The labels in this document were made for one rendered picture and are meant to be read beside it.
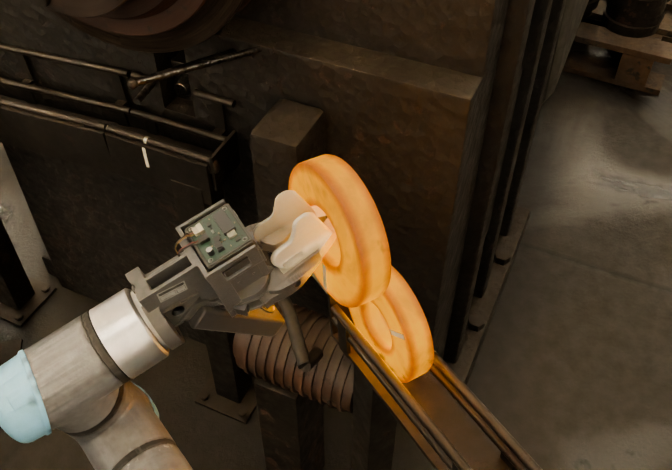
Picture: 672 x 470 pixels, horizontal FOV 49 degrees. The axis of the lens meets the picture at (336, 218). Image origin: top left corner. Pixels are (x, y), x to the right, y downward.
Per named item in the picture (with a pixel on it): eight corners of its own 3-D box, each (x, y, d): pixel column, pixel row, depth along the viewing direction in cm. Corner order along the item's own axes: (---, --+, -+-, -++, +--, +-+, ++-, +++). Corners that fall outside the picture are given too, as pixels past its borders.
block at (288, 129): (288, 206, 126) (281, 91, 109) (330, 220, 124) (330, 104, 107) (258, 248, 120) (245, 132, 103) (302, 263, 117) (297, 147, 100)
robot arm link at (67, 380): (17, 395, 72) (-34, 362, 65) (116, 333, 74) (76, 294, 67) (42, 462, 68) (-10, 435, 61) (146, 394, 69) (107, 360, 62)
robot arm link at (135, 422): (132, 507, 75) (82, 480, 66) (83, 426, 81) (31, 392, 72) (194, 454, 77) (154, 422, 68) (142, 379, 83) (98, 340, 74)
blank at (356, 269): (310, 127, 76) (281, 136, 75) (394, 204, 65) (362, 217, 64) (317, 241, 86) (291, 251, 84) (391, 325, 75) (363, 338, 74)
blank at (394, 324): (387, 356, 100) (367, 366, 99) (353, 251, 98) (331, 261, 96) (449, 386, 86) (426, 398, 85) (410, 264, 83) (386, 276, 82)
